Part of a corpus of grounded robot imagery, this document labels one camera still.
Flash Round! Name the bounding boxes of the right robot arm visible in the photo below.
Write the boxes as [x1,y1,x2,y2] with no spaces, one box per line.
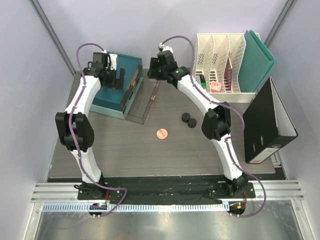
[147,43,248,198]

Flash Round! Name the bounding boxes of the highlighter markers pack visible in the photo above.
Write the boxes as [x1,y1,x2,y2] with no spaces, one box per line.
[195,74,207,90]

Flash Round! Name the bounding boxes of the magenta booklet in rack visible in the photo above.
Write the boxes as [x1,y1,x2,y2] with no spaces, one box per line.
[223,56,233,92]

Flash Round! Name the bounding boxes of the round pink compact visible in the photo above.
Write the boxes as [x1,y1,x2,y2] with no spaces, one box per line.
[156,128,168,140]

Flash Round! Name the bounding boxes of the clear smoky drawer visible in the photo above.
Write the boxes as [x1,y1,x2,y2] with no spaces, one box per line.
[120,56,143,112]
[125,78,160,125]

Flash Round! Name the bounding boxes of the aluminium rail frame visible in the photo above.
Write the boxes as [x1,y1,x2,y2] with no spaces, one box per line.
[31,180,304,202]

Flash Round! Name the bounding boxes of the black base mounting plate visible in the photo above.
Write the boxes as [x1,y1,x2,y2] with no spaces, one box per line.
[74,175,256,205]

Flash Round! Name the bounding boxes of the white file organizer rack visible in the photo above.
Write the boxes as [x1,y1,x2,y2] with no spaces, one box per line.
[192,33,256,104]

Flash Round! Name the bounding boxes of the teal drawer organizer box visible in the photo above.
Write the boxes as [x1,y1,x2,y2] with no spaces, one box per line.
[90,54,143,120]

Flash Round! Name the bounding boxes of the green plastic folder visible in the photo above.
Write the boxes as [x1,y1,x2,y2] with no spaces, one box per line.
[238,30,275,93]

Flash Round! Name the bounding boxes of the black round cap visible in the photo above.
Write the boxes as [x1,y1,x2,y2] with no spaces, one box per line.
[187,118,197,129]
[181,113,191,123]

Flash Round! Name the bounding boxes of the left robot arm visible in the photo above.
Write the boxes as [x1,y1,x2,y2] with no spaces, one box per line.
[55,50,127,200]

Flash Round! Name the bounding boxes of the white slotted cable duct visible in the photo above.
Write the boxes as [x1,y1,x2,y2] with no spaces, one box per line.
[42,201,230,213]

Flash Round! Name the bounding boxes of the black lever arch binder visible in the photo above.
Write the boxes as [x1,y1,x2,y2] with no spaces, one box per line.
[243,77,298,164]

